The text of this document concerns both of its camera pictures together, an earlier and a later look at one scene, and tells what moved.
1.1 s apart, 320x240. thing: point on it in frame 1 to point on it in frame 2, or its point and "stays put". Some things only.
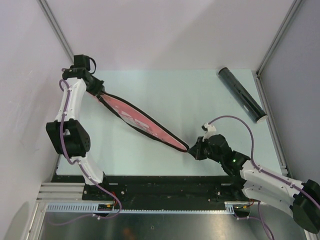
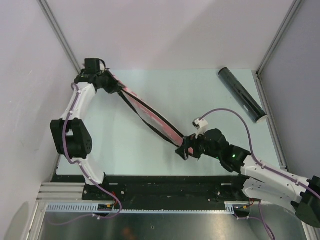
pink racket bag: (135, 119) to (152, 117)
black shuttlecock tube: (242, 96) stays put
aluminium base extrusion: (62, 192) stays put
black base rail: (166, 192) stays put
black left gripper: (99, 87) to (115, 86)
